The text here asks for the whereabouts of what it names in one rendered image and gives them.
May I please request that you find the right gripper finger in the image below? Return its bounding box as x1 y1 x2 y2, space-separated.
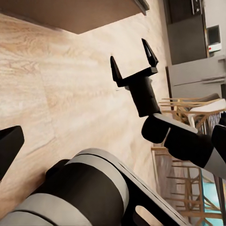
142 39 158 67
110 56 122 81

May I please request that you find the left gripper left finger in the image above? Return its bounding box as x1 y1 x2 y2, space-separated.
0 125 24 181

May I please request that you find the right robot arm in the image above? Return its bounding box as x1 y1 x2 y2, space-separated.
110 39 226 180

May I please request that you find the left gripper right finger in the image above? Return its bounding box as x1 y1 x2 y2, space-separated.
211 125 226 163

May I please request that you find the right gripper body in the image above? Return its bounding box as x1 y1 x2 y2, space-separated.
116 67 158 104

